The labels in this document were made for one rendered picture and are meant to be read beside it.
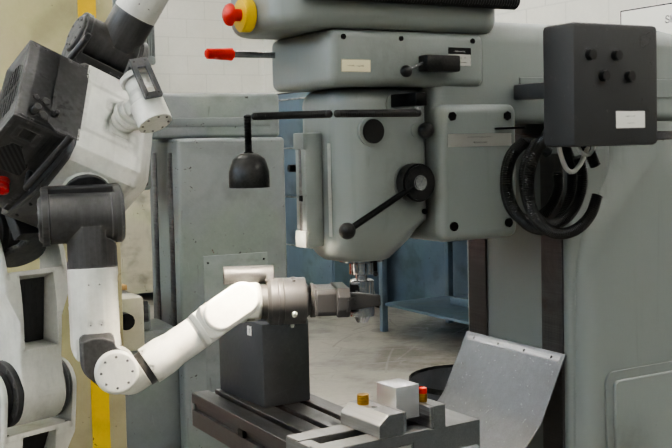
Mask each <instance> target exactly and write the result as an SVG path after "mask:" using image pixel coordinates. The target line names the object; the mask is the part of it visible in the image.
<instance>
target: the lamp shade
mask: <svg viewBox="0 0 672 448"><path fill-rule="evenodd" d="M266 187H270V171H269V168H268V165H267V162H266V160H265V158H263V157H262V156H261V155H259V154H257V153H254V152H244V153H242V154H239V155H238V156H236V157H235V158H234V159H233V160H232V163H231V166H230V169H229V188H266Z"/></svg>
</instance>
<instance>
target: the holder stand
mask: <svg viewBox="0 0 672 448"><path fill-rule="evenodd" d="M219 349H220V385H221V390H223V391H226V392H228V393H230V394H233V395H235V396H237V397H240V398H242V399H245V400H247V401H249V402H252V403H254V404H256V405H259V406H261V407H263V408H268V407H274V406H279V405H285V404H290V403H296V402H302V401H307V400H310V378H309V336H308V319H307V322H306V324H294V328H291V326H290V325H270V324H269V323H268V322H267V320H266V319H260V320H258V321H253V322H245V323H239V324H238V325H237V326H235V327H234V328H232V329H231V330H229V331H228V332H227V333H225V334H224V335H223V336H221V337H220V338H219Z"/></svg>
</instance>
